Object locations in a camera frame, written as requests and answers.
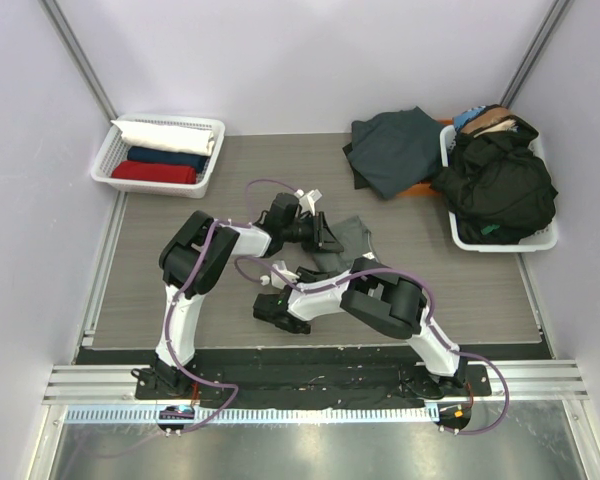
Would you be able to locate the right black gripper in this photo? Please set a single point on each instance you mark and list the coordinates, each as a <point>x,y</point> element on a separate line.
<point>309,273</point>

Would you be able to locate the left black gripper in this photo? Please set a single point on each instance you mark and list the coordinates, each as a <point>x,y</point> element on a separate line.
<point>320,235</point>

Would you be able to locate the grey t shirt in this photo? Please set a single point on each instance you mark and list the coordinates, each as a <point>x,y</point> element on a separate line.
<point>356,239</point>

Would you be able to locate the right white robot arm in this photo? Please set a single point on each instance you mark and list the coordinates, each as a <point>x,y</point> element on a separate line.
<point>390,303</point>

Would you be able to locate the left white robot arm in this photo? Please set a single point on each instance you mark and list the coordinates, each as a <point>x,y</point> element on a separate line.
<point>192,263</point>

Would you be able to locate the dark teal t shirt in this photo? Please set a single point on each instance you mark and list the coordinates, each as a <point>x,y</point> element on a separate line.
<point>394,151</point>

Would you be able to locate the white rolled t shirt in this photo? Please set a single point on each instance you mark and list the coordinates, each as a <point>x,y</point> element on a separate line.
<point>166,137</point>

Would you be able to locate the black clothes pile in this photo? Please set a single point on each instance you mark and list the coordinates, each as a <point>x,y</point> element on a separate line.
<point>499,189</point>

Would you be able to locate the blue and tan clothes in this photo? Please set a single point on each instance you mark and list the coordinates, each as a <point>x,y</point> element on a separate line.
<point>477,119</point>

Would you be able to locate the navy rolled t shirt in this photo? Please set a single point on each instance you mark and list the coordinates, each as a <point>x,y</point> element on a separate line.
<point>147,155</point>

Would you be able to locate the red rolled t shirt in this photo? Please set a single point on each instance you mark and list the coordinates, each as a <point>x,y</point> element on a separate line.
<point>155,172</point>

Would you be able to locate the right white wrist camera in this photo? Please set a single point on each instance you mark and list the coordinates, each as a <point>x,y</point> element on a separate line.
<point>279,276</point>

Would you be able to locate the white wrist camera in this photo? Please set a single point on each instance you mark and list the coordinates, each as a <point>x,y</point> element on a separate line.
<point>308,200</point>
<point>279,276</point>

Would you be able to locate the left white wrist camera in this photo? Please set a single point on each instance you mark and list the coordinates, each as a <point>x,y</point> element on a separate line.
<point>308,200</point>

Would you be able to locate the slotted white cable duct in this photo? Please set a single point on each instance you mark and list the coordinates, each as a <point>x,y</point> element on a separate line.
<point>180,414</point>

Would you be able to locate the right aluminium frame post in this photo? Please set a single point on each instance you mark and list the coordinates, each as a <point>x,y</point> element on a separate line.
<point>557,11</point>

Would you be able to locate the aluminium frame post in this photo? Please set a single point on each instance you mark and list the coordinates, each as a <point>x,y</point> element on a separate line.
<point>557,11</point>
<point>67,36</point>

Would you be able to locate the left aluminium frame post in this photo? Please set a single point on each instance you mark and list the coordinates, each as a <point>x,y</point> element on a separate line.
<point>67,36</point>

